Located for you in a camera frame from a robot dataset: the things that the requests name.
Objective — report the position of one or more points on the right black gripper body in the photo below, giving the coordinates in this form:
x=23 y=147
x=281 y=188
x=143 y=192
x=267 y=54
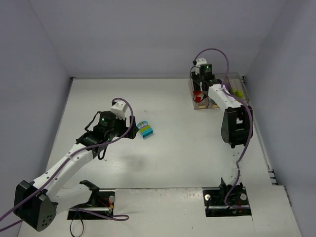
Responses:
x=197 y=87

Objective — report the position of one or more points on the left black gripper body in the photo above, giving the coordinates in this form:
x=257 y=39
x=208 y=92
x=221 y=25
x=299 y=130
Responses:
x=130 y=127

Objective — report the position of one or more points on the multicolour lego block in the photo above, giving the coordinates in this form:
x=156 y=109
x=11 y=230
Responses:
x=198 y=96

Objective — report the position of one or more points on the teal green monster lego stack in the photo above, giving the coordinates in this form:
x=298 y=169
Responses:
x=145 y=129

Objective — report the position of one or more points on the small lime green lego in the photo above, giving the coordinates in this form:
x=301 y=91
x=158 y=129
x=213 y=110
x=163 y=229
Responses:
x=238 y=93

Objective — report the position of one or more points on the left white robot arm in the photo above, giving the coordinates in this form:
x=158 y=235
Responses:
x=38 y=202

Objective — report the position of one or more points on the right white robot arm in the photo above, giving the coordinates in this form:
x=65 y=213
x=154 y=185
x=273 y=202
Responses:
x=209 y=92

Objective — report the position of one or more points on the clear bin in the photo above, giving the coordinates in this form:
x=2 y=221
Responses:
x=234 y=82
x=212 y=104
x=196 y=86

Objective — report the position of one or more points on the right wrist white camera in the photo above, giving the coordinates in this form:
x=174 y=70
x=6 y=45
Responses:
x=199 y=61

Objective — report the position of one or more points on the wrist white camera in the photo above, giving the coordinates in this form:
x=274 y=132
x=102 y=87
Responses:
x=119 y=108
x=199 y=61

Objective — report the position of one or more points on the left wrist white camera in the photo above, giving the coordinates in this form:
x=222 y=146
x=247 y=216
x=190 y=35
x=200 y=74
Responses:
x=119 y=108

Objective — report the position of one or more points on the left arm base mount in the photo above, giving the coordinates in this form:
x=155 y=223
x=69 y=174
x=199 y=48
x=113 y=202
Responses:
x=102 y=206

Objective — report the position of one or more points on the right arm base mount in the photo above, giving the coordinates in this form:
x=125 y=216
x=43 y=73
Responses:
x=236 y=204

